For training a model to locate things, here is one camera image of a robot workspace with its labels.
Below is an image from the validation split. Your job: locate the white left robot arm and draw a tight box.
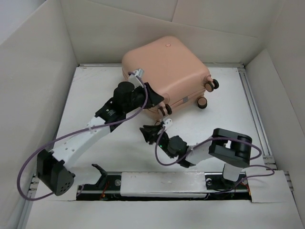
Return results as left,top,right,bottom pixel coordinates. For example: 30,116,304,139
37,82,164,196

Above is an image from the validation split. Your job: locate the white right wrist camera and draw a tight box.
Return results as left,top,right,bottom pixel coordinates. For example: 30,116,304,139
161,117,173,131

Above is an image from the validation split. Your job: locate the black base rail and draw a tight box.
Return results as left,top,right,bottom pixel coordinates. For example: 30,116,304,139
76,171,251,201

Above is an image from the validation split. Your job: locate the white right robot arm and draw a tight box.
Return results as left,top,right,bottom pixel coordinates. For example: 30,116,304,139
140,125,252,188

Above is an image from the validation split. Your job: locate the pink hard-shell suitcase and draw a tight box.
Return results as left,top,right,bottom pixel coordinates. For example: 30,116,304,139
122,36,219,120

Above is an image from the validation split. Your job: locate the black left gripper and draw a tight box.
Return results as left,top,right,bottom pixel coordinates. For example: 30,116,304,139
123,83,163,114

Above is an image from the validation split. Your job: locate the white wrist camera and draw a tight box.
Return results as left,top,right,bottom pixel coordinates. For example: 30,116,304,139
161,117,173,131
128,68,144,85

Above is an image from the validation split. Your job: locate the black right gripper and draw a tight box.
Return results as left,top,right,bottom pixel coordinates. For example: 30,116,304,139
140,123,174,158

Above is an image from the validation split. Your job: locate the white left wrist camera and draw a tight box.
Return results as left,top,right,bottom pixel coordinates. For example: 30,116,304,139
128,68,144,85

